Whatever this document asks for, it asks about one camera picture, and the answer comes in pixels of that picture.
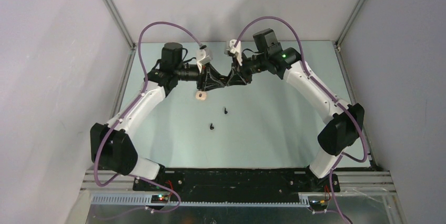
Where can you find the white cable duct strip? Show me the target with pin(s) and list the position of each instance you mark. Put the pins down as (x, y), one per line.
(154, 200)

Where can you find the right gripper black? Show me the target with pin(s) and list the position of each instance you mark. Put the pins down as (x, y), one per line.
(235, 79)

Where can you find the right corner aluminium post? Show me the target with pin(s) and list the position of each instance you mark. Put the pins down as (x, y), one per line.
(350, 21)

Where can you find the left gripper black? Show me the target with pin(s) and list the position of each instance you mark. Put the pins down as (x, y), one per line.
(212, 79)

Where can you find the corner aluminium post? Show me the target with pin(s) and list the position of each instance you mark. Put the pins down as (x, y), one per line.
(350, 21)
(119, 21)

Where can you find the left corner aluminium post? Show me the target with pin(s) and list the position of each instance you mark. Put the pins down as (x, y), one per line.
(119, 21)

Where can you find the beige earbud charging case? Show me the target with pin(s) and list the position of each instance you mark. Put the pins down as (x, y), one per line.
(201, 95)

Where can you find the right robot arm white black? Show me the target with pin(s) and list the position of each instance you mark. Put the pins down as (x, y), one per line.
(343, 121)

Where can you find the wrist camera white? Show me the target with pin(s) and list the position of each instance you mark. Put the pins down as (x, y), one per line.
(203, 56)
(233, 49)

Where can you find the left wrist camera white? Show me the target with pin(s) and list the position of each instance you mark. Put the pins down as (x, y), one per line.
(203, 56)

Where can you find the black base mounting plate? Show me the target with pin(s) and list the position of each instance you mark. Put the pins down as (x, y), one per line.
(239, 185)

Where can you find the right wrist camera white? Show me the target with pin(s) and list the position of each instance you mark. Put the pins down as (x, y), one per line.
(233, 49)

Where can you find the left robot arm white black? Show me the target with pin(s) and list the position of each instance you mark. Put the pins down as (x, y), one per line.
(111, 144)

